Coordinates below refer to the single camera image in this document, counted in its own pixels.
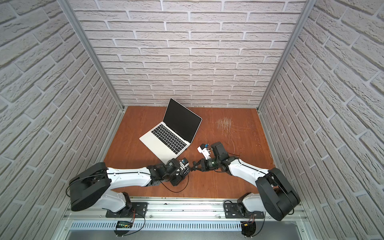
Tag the white perforated vent strip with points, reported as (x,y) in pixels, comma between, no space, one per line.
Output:
(227,226)

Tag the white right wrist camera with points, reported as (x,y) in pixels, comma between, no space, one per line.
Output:
(204,149)

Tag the aluminium right corner post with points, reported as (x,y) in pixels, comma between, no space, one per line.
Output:
(289,47)

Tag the aluminium left corner post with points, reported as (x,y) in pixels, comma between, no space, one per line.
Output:
(73,20)

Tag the silver laptop black screen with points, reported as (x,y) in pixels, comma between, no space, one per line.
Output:
(174,134)

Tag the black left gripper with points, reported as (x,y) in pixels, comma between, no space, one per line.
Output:
(184,170)

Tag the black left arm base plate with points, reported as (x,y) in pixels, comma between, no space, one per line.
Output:
(135,209)

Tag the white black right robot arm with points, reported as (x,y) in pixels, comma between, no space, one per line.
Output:
(276,196)

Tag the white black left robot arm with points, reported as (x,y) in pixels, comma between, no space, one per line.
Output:
(94,186)

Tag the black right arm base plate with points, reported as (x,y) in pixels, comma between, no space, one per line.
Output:
(237,211)

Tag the green left controller board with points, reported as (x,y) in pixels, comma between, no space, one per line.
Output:
(124,225)

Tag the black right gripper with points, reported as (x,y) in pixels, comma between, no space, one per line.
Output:
(203,164)

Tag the aluminium corner post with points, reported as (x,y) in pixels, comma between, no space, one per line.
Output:
(73,20)
(289,47)

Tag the black right controller board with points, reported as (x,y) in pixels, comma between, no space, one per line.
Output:
(248,229)

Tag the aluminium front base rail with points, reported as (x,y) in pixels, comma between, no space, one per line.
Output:
(183,209)

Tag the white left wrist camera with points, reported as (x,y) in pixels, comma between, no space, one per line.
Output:
(184,163)

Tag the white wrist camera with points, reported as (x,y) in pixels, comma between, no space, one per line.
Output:
(204,149)
(184,163)

